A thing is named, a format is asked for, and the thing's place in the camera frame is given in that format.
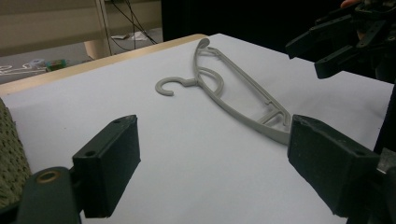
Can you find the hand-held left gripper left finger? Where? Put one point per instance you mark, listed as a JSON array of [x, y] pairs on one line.
[[107, 161]]

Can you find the black curtain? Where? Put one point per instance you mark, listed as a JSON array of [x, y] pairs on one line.
[[243, 18]]

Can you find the white table mat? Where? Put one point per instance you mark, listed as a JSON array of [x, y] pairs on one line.
[[186, 161]]

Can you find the clear plastic bag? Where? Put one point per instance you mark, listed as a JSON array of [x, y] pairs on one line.
[[134, 36]]

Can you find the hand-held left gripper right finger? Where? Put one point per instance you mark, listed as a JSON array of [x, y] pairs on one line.
[[330, 161]]

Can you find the grey plastic hanger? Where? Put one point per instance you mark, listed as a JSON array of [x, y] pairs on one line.
[[249, 123]]

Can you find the green woven basket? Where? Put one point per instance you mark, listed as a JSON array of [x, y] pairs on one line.
[[11, 155]]

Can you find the beige wooden shelf unit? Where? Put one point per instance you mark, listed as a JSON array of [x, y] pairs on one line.
[[46, 25]]

